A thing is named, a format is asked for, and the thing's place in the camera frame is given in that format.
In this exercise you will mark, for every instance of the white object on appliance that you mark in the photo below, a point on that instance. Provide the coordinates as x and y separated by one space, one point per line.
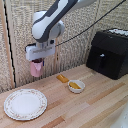
119 32

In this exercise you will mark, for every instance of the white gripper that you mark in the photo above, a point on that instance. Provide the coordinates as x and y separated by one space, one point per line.
40 50

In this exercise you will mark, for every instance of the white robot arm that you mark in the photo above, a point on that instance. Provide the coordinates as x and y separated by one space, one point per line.
50 20

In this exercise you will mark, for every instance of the white ceramic bowl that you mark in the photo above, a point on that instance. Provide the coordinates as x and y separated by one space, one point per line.
76 90

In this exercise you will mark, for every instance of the black box appliance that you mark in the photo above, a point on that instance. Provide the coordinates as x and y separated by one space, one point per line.
108 55

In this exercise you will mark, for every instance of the yellow rectangular block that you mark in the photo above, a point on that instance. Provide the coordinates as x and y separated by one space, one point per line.
62 78

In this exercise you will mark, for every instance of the white floral rim plate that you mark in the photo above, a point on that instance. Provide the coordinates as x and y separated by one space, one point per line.
25 104

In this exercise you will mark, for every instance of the pink mug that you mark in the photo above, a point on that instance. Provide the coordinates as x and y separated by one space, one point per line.
36 68

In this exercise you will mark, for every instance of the yellow food piece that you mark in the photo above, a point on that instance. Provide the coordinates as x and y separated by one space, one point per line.
74 85

